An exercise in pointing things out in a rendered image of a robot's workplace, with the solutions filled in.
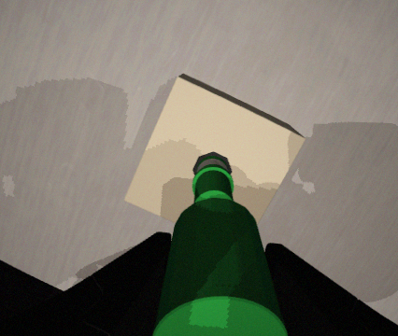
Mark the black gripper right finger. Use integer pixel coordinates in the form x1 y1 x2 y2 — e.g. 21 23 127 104
265 243 398 336

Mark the tan rectangular block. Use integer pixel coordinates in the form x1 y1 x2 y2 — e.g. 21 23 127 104
124 74 306 225

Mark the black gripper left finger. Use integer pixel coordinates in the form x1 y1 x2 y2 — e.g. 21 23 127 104
0 231 172 336

